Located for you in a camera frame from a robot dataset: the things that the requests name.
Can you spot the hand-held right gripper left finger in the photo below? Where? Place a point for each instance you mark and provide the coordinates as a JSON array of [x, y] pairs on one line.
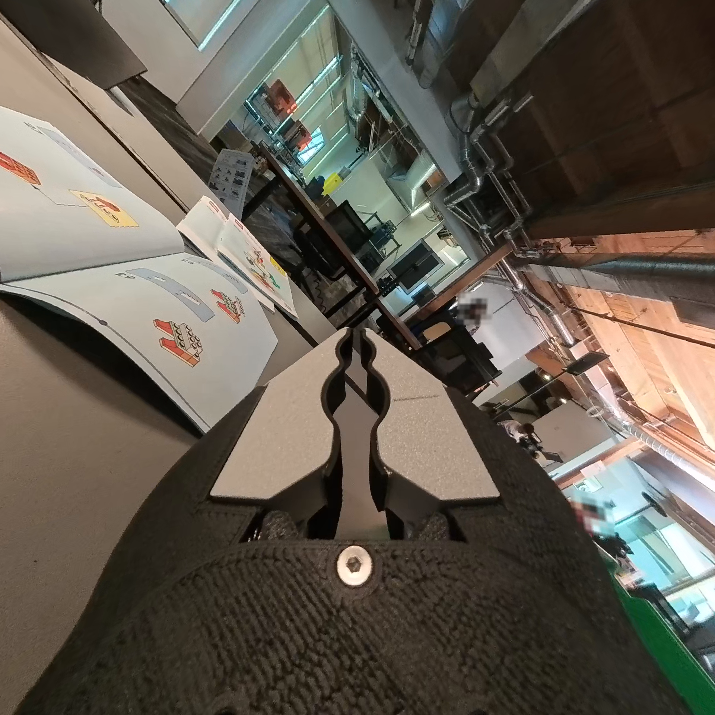
[[268, 447]]

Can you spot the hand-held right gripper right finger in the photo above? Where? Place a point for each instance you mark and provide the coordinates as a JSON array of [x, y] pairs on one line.
[[430, 447]]

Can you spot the pale blue instruction booklet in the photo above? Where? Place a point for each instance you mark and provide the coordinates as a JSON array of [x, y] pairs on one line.
[[84, 234]]

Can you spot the black mesh office chair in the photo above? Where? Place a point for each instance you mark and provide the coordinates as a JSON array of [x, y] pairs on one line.
[[341, 234], [458, 357]]

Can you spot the grey framed screen on stand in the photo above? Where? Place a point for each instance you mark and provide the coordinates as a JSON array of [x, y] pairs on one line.
[[414, 263]]

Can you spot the long wooden table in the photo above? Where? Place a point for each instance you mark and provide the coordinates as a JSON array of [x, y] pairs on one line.
[[335, 241]]

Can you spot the white cover instruction booklet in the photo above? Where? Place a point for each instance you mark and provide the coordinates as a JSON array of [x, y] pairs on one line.
[[201, 223]]

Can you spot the silver ventilation ducts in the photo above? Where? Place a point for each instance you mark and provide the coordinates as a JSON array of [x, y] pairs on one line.
[[475, 184]]

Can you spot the yellow container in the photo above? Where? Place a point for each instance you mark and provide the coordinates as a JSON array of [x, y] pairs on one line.
[[332, 184]]

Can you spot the printed instruction sheet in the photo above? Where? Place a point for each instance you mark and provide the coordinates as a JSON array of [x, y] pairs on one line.
[[230, 176]]

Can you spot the green plastic bin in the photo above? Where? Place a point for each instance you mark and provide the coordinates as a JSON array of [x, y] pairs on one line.
[[670, 642]]

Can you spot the orange 3d printer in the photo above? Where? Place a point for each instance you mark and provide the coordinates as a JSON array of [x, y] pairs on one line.
[[277, 96], [301, 134]]

